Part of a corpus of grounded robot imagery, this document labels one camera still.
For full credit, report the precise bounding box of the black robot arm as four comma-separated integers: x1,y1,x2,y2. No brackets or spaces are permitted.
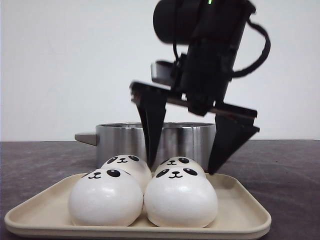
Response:
130,0,259,174

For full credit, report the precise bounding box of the beige plastic tray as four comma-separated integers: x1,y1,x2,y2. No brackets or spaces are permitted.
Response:
4,173,272,240

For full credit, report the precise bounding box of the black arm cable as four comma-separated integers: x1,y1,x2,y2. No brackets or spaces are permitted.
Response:
229,19,272,78

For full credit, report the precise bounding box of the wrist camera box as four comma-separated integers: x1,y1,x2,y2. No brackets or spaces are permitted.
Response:
150,60,184,88

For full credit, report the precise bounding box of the steel pot with grey handles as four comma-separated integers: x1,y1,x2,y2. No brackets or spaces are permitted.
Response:
74,122,216,172

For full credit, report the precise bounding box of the panda bun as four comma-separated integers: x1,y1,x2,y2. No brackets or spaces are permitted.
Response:
144,166,218,228
101,154,152,193
154,156,206,177
68,168,144,227

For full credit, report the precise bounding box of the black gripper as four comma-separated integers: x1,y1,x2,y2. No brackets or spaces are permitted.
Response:
130,44,260,174

